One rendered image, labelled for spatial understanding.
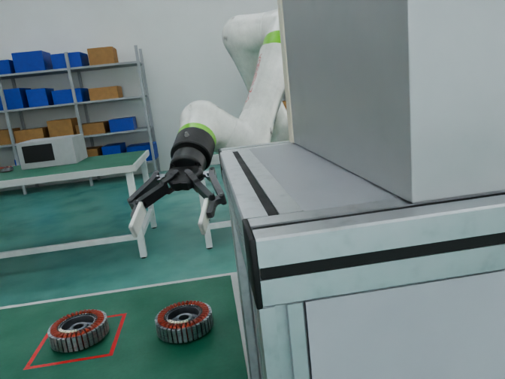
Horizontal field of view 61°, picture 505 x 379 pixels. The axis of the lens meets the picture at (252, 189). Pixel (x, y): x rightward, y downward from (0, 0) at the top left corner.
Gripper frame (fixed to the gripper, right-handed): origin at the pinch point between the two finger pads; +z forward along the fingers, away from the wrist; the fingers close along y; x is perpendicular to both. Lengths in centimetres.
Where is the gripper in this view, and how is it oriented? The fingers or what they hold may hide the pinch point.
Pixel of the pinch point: (167, 226)
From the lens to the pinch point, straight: 82.6
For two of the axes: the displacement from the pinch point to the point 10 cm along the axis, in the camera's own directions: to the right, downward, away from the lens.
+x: -1.7, -7.4, -6.6
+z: -1.0, 6.8, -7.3
